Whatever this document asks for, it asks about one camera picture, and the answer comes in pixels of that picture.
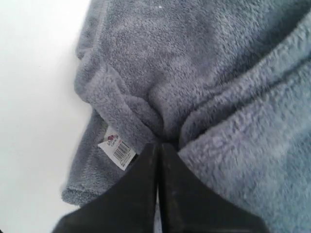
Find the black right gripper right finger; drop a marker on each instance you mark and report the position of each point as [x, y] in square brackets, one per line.
[188, 206]

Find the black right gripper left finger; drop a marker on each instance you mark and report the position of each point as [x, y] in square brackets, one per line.
[127, 207]

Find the grey-blue fleece towel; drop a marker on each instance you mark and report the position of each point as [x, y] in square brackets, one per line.
[228, 82]

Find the white barcode label tag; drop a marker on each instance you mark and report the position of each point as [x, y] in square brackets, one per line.
[117, 150]

